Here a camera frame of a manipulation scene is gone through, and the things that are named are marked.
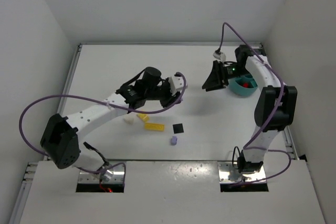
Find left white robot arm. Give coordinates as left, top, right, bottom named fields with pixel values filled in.
left=40, top=67, right=187, bottom=174

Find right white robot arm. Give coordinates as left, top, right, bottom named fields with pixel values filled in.
left=202, top=45, right=298, bottom=173

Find teal round divided container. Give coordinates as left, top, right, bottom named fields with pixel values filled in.
left=228, top=74, right=258, bottom=97

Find yellow lego slope brick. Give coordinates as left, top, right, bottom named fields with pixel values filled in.
left=137, top=113, right=150, bottom=122

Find yellow long lego plate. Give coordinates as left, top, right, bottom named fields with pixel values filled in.
left=144, top=123, right=165, bottom=132

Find black square lego plate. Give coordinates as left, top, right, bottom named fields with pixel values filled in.
left=173, top=123, right=184, bottom=134

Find white lego piece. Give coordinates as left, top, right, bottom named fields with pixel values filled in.
left=123, top=116, right=134, bottom=125

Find purple lego brick sideways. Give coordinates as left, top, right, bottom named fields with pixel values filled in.
left=170, top=136, right=178, bottom=146

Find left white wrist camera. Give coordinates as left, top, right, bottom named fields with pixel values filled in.
left=168, top=76, right=184, bottom=95

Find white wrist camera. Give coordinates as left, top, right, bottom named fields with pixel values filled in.
left=213, top=51, right=226, bottom=62
left=168, top=76, right=184, bottom=95

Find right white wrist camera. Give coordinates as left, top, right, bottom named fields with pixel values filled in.
left=213, top=51, right=226, bottom=62

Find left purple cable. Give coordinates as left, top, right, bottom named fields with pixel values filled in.
left=18, top=71, right=188, bottom=175

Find purple cable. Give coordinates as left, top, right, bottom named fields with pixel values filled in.
left=18, top=71, right=188, bottom=175
left=215, top=22, right=292, bottom=186

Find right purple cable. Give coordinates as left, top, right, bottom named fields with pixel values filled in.
left=215, top=22, right=292, bottom=186

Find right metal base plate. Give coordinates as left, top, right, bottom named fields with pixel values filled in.
left=217, top=161, right=266, bottom=184

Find metal base plate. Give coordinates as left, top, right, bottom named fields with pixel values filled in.
left=217, top=161, right=266, bottom=184
left=78, top=162, right=127, bottom=185

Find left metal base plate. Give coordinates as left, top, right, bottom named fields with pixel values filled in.
left=78, top=162, right=127, bottom=185

